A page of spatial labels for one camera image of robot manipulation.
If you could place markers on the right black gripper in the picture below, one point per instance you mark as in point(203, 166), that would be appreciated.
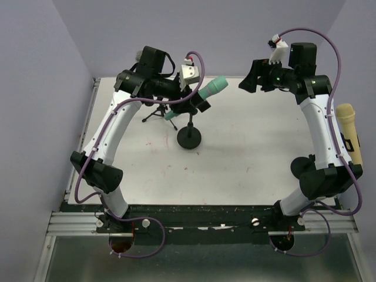
point(259, 67)

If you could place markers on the aluminium frame rail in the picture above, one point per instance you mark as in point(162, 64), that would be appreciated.
point(83, 221)

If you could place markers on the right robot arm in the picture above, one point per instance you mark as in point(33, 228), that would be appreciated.
point(330, 170)

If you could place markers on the black microphone silver grille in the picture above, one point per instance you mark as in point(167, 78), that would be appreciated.
point(138, 56)

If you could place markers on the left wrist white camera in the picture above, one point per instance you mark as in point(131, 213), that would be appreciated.
point(188, 73)

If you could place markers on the wrist white camera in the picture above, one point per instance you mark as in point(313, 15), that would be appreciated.
point(279, 49)
point(188, 73)

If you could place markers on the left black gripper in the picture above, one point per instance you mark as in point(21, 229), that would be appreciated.
point(186, 106)

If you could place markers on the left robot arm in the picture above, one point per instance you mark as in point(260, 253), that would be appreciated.
point(142, 84)

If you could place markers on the cream microphone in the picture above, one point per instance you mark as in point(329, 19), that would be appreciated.
point(345, 114)

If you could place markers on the black round-base mic stand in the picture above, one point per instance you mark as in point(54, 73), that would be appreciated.
point(189, 137)

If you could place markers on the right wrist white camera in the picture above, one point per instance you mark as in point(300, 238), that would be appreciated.
point(279, 49)

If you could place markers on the black tripod mic stand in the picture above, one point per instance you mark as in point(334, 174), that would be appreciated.
point(160, 111)

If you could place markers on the teal microphone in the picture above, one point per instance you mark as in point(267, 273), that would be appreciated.
point(215, 86)

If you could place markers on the right black round-base stand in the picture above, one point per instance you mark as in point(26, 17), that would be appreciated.
point(302, 165)

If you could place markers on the black mounting rail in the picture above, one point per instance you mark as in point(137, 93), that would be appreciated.
point(198, 224)

